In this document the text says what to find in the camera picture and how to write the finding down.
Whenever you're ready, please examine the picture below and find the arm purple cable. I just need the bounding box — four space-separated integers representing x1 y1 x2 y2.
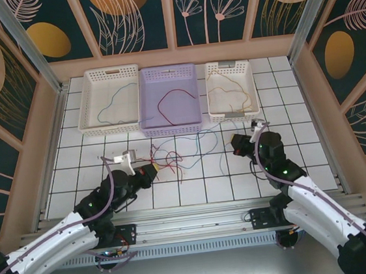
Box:
0 154 142 274
251 110 366 274

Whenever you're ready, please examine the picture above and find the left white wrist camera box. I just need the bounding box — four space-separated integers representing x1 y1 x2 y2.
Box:
112 149 141 178

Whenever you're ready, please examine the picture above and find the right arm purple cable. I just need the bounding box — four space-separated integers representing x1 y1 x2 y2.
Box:
251 110 366 274

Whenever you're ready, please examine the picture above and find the purple perforated basket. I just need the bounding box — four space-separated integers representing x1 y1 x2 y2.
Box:
132 62 204 139

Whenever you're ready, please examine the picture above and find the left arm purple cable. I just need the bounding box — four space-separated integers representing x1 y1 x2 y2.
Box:
0 154 142 274

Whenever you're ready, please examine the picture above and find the yellow cable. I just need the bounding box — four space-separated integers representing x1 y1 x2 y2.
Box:
205 83 249 117
204 67 253 116

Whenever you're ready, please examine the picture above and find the aluminium frame post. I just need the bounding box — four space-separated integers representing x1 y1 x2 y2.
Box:
281 0 358 66
0 0 66 100

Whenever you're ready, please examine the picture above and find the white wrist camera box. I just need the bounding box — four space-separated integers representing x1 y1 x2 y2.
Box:
247 118 272 144
112 149 141 178

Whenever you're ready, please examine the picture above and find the white basket with grey handles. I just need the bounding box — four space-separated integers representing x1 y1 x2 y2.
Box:
203 57 261 124

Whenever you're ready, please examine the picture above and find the red cable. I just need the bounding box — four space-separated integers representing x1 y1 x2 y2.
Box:
163 149 186 185
148 140 176 174
156 88 201 128

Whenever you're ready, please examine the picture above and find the grey metal sheet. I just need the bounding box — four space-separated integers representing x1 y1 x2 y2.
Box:
17 219 366 274

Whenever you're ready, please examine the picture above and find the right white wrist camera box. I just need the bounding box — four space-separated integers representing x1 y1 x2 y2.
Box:
247 118 272 144

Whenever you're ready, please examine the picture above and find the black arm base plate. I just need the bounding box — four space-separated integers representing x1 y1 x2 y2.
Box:
77 223 139 252
248 204 290 232

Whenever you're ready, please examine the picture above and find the aluminium side rail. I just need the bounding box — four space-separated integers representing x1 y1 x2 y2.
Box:
20 83 83 232
287 53 352 199

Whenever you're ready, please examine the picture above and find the large white perforated basket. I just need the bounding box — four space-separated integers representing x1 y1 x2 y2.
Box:
71 63 146 138

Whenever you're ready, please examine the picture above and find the perforated grey cable duct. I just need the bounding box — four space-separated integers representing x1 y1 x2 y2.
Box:
31 232 282 272

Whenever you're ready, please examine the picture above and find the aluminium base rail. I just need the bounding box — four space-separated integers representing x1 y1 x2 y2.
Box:
13 186 366 260

